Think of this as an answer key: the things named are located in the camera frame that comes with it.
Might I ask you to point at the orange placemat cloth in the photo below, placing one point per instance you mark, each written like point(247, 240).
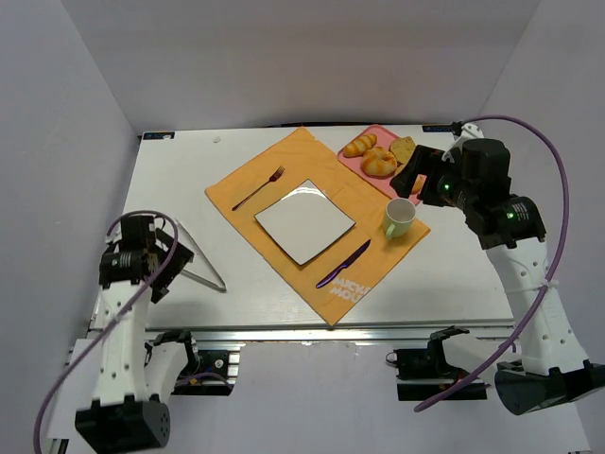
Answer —
point(305, 157)

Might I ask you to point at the metal tongs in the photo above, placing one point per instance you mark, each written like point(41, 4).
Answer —
point(199, 269)

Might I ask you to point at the left blue table label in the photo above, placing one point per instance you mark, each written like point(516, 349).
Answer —
point(158, 135)

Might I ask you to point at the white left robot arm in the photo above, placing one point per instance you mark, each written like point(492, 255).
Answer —
point(128, 410)

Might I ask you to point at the sugared orange donut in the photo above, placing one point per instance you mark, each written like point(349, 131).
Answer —
point(418, 183)

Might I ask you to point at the sliced brown bread piece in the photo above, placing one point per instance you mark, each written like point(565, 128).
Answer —
point(402, 148)

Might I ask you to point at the pink tray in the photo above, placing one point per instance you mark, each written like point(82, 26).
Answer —
point(384, 139)

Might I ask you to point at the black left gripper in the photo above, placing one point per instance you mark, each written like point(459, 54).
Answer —
point(171, 260)

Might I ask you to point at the purple knife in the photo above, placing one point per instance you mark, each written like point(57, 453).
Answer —
point(343, 265)

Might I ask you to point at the blue table label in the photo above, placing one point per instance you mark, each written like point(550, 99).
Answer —
point(158, 135)
point(438, 128)

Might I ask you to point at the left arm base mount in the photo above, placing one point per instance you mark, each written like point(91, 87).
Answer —
point(208, 370)

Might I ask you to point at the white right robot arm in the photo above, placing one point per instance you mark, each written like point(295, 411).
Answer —
point(541, 364)

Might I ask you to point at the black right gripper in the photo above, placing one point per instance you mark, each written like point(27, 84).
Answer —
point(426, 172)

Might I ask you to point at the right blue table label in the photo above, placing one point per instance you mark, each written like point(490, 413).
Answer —
point(438, 128)

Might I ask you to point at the long striped bread roll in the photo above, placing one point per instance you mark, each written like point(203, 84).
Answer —
point(359, 145)

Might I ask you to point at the white square plate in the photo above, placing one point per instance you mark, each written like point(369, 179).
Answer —
point(304, 222)

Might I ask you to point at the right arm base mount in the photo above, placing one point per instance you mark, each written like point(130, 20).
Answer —
point(424, 372)

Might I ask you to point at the light green mug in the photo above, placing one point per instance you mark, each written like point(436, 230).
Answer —
point(399, 216)

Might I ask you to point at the round knotted bread bun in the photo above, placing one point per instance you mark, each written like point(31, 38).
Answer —
point(378, 162)

